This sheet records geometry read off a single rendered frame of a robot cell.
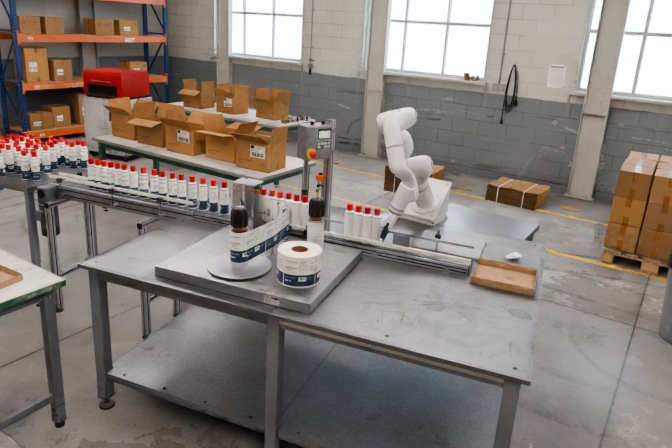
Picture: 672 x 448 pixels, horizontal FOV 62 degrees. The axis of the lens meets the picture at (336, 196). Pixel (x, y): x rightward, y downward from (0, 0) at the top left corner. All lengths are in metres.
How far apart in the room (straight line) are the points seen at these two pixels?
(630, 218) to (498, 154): 2.98
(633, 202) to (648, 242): 0.39
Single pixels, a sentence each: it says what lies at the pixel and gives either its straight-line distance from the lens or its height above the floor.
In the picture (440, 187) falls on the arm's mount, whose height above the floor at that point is 1.03.
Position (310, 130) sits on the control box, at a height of 1.45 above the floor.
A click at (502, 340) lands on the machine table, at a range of 2.43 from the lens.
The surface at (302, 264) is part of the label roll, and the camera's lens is 2.49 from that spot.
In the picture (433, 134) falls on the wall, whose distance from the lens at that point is 8.62.
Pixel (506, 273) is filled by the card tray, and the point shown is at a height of 0.83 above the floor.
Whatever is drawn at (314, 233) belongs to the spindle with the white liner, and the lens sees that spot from 2.80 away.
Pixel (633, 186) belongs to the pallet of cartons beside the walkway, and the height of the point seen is 0.76.
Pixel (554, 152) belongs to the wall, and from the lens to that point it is 8.11.
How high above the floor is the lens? 2.01
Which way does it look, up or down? 17 degrees down
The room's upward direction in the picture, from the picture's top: 3 degrees clockwise
